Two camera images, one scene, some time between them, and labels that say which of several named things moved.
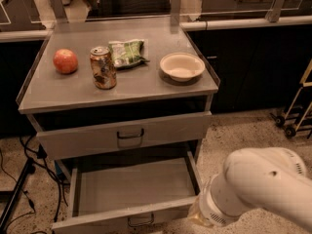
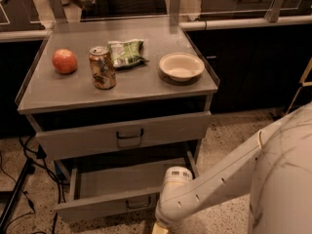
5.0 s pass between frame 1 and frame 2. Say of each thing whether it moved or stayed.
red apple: stayed
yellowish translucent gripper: moved
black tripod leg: stayed
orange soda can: stayed
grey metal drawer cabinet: stayed
